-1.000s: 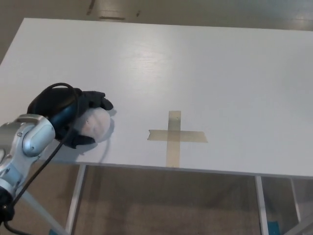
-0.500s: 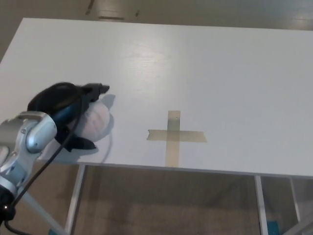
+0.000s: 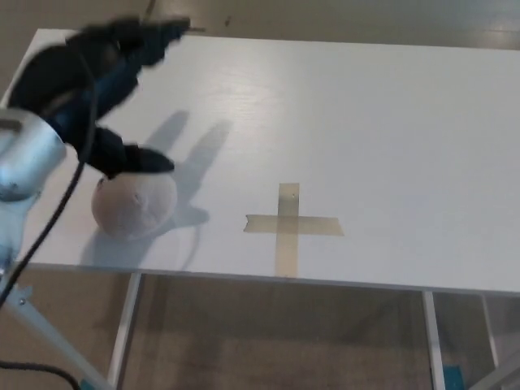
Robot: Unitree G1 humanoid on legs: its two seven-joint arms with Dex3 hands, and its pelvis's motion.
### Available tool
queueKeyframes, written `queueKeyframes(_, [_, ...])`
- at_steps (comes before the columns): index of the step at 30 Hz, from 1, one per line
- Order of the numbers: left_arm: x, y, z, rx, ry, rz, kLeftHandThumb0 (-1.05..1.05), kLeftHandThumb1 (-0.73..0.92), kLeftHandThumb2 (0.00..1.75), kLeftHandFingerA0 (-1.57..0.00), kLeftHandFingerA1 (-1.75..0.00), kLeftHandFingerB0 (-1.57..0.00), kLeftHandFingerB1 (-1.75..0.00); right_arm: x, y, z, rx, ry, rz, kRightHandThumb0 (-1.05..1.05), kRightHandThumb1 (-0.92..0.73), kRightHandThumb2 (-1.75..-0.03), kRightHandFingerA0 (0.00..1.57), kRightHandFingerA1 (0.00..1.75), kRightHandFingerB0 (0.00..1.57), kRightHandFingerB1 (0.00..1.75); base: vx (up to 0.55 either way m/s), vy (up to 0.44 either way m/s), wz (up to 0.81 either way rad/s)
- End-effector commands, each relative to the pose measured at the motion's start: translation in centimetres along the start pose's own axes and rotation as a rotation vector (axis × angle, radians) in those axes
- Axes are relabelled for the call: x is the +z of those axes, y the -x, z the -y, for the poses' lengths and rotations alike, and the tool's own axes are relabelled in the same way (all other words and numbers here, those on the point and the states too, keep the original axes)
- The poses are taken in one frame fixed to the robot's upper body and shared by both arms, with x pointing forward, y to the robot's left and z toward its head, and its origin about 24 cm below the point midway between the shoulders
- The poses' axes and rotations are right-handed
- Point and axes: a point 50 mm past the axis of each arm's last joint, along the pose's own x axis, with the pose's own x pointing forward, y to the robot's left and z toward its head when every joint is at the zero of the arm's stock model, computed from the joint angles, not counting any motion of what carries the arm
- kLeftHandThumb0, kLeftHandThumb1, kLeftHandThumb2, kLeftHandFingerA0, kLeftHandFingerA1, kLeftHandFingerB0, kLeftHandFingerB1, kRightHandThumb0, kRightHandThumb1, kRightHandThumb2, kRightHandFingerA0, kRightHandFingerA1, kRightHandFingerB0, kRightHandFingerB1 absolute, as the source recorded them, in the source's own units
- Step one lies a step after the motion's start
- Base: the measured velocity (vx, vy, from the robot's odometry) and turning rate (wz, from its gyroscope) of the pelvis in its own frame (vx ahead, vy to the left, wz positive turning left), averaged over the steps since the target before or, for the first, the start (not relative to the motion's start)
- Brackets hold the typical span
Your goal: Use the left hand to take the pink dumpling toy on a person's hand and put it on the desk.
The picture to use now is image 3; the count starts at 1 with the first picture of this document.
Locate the thin white table leg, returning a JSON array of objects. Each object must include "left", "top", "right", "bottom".
[{"left": 481, "top": 294, "right": 501, "bottom": 366}]

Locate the grey diagonal metal bar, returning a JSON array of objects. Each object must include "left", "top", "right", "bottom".
[{"left": 479, "top": 357, "right": 520, "bottom": 390}]

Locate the teal floor object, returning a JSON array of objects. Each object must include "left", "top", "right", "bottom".
[{"left": 442, "top": 365, "right": 464, "bottom": 390}]

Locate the long beige tape strip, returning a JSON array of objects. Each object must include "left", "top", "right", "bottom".
[{"left": 275, "top": 182, "right": 301, "bottom": 278}]

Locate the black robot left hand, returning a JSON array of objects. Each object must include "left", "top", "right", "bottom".
[{"left": 7, "top": 15, "right": 192, "bottom": 179}]

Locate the white round ball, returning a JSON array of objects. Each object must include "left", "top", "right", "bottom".
[{"left": 91, "top": 170, "right": 179, "bottom": 241}]

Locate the light blue metal stand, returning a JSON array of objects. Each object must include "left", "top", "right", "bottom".
[{"left": 0, "top": 284, "right": 111, "bottom": 390}]

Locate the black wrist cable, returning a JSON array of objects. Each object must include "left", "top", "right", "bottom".
[{"left": 0, "top": 48, "right": 99, "bottom": 390}]

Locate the notched beige tape strip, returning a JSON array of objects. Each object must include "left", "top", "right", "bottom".
[{"left": 243, "top": 214, "right": 345, "bottom": 237}]

